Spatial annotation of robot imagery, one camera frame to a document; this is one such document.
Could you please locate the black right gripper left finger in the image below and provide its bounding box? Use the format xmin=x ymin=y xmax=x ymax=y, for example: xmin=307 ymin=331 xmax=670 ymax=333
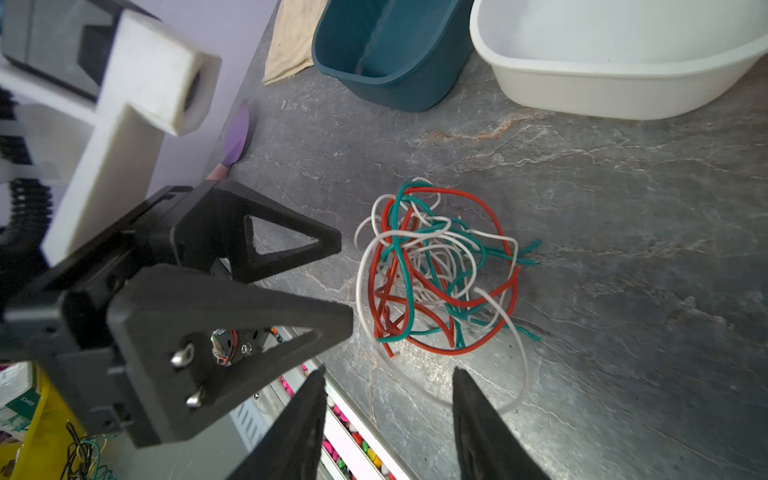
xmin=228 ymin=366 xmax=326 ymax=480

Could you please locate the colourful bead strip rail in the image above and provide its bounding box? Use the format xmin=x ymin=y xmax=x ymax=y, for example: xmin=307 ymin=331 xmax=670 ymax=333
xmin=230 ymin=358 xmax=417 ymax=480

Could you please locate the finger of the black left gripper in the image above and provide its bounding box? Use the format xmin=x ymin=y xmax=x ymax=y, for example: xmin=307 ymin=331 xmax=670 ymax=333
xmin=170 ymin=180 xmax=342 ymax=283
xmin=106 ymin=265 xmax=354 ymax=447

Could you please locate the cream fabric glove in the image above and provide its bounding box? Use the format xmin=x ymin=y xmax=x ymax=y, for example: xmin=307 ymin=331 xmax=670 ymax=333
xmin=262 ymin=0 xmax=328 ymax=85

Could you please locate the white plastic bin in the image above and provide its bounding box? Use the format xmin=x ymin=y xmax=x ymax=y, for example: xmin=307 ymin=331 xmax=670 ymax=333
xmin=469 ymin=1 xmax=767 ymax=120

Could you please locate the white cable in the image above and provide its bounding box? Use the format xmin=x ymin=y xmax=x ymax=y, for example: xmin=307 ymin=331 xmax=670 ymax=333
xmin=353 ymin=177 xmax=531 ymax=415

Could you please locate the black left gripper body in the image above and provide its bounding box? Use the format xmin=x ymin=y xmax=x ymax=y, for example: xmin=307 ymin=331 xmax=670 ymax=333
xmin=1 ymin=186 xmax=192 ymax=447

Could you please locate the red cable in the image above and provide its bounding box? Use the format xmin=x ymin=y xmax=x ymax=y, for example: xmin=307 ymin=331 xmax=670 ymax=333
xmin=367 ymin=185 xmax=521 ymax=359

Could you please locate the teal plastic bin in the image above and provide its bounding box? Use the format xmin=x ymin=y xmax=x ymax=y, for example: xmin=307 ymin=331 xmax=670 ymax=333
xmin=312 ymin=0 xmax=473 ymax=112

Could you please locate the purple pink spatula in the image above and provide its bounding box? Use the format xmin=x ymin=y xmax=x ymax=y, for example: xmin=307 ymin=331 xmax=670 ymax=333
xmin=206 ymin=100 xmax=250 ymax=181

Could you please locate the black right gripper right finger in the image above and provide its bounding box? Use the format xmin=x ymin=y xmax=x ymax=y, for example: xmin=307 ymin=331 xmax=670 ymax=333
xmin=452 ymin=368 xmax=548 ymax=479

